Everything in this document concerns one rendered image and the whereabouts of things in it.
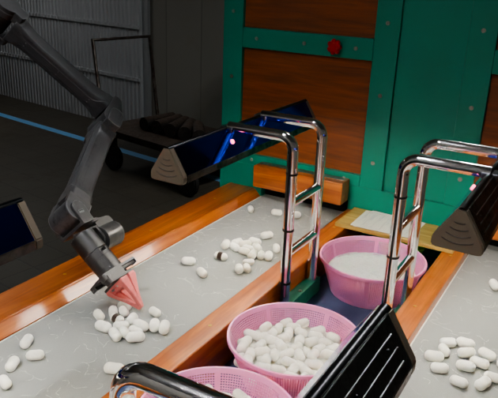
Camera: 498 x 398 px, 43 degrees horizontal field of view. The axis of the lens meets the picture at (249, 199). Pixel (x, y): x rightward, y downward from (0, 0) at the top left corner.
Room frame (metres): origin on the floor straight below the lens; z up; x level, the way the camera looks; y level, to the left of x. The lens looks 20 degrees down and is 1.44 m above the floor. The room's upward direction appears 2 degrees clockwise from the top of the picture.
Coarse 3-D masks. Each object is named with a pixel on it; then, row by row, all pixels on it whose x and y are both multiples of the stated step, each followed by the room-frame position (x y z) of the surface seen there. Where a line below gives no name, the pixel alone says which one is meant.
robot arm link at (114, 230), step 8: (72, 208) 1.26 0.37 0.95; (80, 208) 1.27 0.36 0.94; (80, 216) 1.25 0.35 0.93; (88, 216) 1.27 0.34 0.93; (104, 216) 1.34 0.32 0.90; (80, 224) 1.25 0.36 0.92; (88, 224) 1.28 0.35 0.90; (96, 224) 1.30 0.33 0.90; (104, 224) 1.32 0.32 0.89; (112, 224) 1.33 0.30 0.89; (120, 224) 1.34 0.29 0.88; (72, 232) 1.25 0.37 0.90; (104, 232) 1.29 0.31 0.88; (112, 232) 1.30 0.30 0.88; (120, 232) 1.32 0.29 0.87; (64, 240) 1.26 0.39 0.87; (112, 240) 1.29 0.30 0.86; (120, 240) 1.32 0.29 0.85
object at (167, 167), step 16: (288, 112) 1.61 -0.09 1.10; (304, 112) 1.67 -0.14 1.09; (224, 128) 1.36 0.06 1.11; (288, 128) 1.57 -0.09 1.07; (304, 128) 1.64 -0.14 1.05; (176, 144) 1.21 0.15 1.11; (192, 144) 1.24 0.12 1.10; (208, 144) 1.28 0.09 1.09; (224, 144) 1.33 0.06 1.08; (240, 144) 1.37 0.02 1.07; (256, 144) 1.42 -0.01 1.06; (272, 144) 1.48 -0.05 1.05; (160, 160) 1.19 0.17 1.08; (176, 160) 1.18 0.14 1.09; (192, 160) 1.22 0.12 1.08; (208, 160) 1.25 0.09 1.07; (224, 160) 1.30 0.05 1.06; (160, 176) 1.19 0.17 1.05; (176, 176) 1.17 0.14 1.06; (192, 176) 1.19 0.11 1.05
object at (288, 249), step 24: (264, 120) 1.50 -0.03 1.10; (288, 120) 1.47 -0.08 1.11; (312, 120) 1.44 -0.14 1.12; (288, 144) 1.30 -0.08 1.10; (288, 168) 1.29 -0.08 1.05; (288, 192) 1.29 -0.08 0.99; (312, 192) 1.39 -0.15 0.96; (288, 216) 1.30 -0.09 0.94; (312, 216) 1.43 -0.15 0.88; (288, 240) 1.30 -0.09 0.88; (312, 240) 1.43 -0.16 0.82; (288, 264) 1.30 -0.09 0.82; (312, 264) 1.43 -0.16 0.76; (288, 288) 1.30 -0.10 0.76; (312, 288) 1.41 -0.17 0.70; (288, 312) 1.30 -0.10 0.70
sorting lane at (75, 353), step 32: (224, 224) 1.71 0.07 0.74; (256, 224) 1.72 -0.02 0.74; (320, 224) 1.74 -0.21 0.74; (160, 256) 1.48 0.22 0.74; (192, 256) 1.49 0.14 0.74; (256, 256) 1.50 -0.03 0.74; (160, 288) 1.31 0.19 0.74; (192, 288) 1.31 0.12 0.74; (224, 288) 1.32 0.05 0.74; (64, 320) 1.16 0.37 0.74; (96, 320) 1.16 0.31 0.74; (160, 320) 1.17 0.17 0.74; (192, 320) 1.18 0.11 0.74; (0, 352) 1.03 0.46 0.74; (64, 352) 1.04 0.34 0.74; (96, 352) 1.04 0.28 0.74; (128, 352) 1.05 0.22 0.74; (32, 384) 0.94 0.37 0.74; (64, 384) 0.94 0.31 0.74; (96, 384) 0.95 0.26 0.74
